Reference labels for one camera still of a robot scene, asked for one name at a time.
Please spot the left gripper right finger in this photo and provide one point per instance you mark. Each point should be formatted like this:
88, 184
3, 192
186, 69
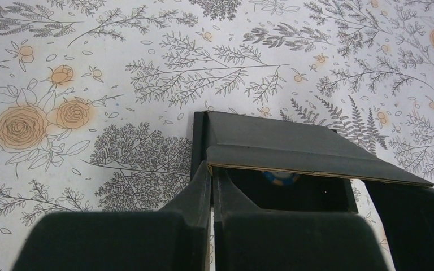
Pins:
312, 224

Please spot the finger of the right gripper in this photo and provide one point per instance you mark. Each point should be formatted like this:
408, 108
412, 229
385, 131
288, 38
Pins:
407, 214

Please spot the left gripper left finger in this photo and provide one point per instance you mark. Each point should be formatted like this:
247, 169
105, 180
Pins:
175, 237

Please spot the black paper box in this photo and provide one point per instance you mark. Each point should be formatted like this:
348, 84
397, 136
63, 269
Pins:
287, 166

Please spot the floral tablecloth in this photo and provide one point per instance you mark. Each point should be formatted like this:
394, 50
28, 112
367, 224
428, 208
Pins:
97, 97

